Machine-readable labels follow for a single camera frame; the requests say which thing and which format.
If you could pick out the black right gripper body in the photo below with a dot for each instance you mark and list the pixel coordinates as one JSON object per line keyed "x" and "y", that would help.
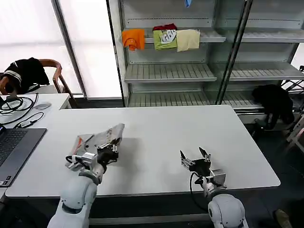
{"x": 200, "y": 167}

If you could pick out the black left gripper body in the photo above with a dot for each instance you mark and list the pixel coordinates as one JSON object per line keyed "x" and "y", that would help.
{"x": 108, "y": 155}

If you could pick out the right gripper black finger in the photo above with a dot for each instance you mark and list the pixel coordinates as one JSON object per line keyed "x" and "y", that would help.
{"x": 206, "y": 157}
{"x": 186, "y": 162}

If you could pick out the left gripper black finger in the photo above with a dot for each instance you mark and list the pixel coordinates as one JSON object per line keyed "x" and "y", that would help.
{"x": 115, "y": 146}
{"x": 104, "y": 146}

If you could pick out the grey printed T-shirt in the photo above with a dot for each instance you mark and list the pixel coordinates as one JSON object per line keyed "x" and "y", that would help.
{"x": 99, "y": 139}

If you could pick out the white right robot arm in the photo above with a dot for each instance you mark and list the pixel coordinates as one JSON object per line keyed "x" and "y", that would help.
{"x": 225, "y": 209}

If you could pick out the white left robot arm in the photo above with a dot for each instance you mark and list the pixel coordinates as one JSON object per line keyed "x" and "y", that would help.
{"x": 76, "y": 194}

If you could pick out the white side desk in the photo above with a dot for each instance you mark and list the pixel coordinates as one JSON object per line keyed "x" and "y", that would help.
{"x": 57, "y": 101}

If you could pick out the flat grey mouse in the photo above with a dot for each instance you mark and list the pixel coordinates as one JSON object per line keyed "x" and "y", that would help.
{"x": 42, "y": 106}

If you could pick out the dark grey laptop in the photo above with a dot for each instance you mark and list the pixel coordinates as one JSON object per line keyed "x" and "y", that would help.
{"x": 16, "y": 149}

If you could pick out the wooden chair with white seat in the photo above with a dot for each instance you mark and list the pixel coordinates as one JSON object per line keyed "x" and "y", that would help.
{"x": 57, "y": 71}

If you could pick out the grey metal shelf rack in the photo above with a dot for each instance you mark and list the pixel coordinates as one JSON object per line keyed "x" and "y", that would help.
{"x": 171, "y": 71}

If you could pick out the light wooden stand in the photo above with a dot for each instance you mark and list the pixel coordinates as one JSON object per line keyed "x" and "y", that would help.
{"x": 297, "y": 135}

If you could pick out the tan shoe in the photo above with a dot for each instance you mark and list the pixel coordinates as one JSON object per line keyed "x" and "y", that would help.
{"x": 283, "y": 218}

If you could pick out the metal folding rack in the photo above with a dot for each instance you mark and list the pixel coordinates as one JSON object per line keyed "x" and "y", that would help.
{"x": 293, "y": 85}

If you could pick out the grey metal window post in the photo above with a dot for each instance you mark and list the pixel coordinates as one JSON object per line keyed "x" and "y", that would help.
{"x": 71, "y": 52}

